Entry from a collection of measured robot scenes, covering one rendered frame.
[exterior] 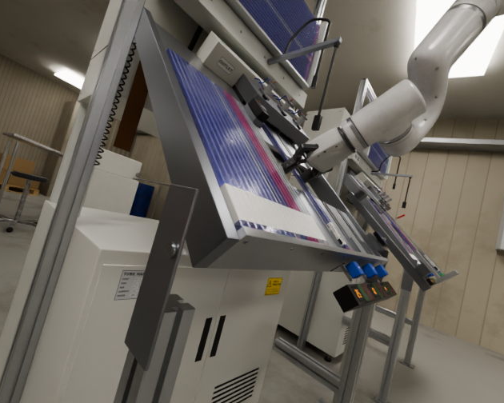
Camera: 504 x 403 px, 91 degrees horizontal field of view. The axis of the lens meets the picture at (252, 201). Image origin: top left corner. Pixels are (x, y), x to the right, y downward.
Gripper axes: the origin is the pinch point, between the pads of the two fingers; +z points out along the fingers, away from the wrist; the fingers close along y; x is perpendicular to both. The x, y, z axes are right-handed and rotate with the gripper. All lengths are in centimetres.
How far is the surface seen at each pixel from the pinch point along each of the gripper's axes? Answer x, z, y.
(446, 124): -153, -101, -349
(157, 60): -15.8, 3.7, 38.0
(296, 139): -27.2, 2.8, -22.3
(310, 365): 49, 33, -32
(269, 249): 26.3, -3.9, 29.6
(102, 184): -224, 328, -72
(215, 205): 21.8, -4.0, 37.9
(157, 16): -58, 12, 31
